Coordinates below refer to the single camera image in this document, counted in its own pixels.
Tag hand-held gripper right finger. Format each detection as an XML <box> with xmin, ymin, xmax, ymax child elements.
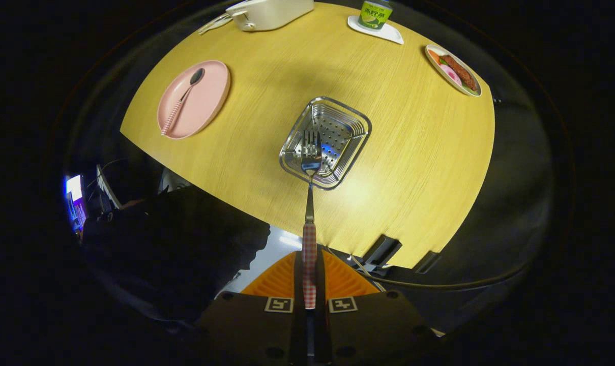
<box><xmin>315</xmin><ymin>249</ymin><xmax>440</xmax><ymax>366</ymax></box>

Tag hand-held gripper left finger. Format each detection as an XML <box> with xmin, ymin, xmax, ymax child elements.
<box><xmin>195</xmin><ymin>250</ymin><xmax>308</xmax><ymax>366</ymax></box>

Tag fork with red checked handle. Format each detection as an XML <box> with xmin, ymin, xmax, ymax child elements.
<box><xmin>301</xmin><ymin>130</ymin><xmax>322</xmax><ymax>310</ymax></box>

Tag spoon with red checked handle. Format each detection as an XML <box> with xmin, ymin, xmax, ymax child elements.
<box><xmin>160</xmin><ymin>68</ymin><xmax>206</xmax><ymax>136</ymax></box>

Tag black table clamp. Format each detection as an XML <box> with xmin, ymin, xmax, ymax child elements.
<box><xmin>414</xmin><ymin>251</ymin><xmax>442</xmax><ymax>275</ymax></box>
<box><xmin>363</xmin><ymin>235</ymin><xmax>403</xmax><ymax>267</ymax></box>

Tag perforated metal basket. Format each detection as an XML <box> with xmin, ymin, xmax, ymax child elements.
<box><xmin>279</xmin><ymin>97</ymin><xmax>372</xmax><ymax>191</ymax></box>

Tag laptop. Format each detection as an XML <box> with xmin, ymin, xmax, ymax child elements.
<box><xmin>95</xmin><ymin>163</ymin><xmax>124</xmax><ymax>210</ymax></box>

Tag lit computer monitor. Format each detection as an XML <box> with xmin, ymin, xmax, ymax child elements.
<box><xmin>65</xmin><ymin>174</ymin><xmax>88</xmax><ymax>232</ymax></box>

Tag pink plate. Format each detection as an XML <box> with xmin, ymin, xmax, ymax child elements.
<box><xmin>157</xmin><ymin>60</ymin><xmax>231</xmax><ymax>140</ymax></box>

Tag cream plate with food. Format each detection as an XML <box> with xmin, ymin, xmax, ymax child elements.
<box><xmin>425</xmin><ymin>44</ymin><xmax>482</xmax><ymax>97</ymax></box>

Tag pink round food slice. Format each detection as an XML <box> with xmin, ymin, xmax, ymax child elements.
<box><xmin>440</xmin><ymin>64</ymin><xmax>462</xmax><ymax>86</ymax></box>

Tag brown meat piece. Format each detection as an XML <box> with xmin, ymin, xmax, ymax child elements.
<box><xmin>440</xmin><ymin>54</ymin><xmax>477</xmax><ymax>91</ymax></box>

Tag white coaster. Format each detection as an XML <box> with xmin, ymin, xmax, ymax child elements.
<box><xmin>347</xmin><ymin>15</ymin><xmax>404</xmax><ymax>45</ymax></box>

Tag green label drink bottle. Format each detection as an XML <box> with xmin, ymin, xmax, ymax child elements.
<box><xmin>358</xmin><ymin>0</ymin><xmax>393</xmax><ymax>31</ymax></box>

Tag white toaster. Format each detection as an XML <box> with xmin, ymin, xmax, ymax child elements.
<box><xmin>226</xmin><ymin>0</ymin><xmax>315</xmax><ymax>32</ymax></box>

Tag black cable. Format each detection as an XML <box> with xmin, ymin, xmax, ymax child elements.
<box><xmin>348</xmin><ymin>254</ymin><xmax>532</xmax><ymax>291</ymax></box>

